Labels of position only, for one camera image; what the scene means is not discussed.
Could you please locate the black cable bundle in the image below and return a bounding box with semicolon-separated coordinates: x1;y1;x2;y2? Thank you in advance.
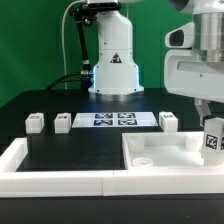
45;71;93;91

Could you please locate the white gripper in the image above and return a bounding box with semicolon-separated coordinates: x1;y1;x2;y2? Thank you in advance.
164;22;224;127

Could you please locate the white U-shaped fence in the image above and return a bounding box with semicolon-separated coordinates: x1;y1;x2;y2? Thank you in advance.
0;138;224;197

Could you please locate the white square tabletop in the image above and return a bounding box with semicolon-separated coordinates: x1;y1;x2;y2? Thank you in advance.
122;131;224;175

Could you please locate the white marker plate with tags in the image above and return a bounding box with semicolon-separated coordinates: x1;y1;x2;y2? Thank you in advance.
72;112;158;128

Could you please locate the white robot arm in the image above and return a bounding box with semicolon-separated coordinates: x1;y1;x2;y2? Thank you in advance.
87;0;224;118

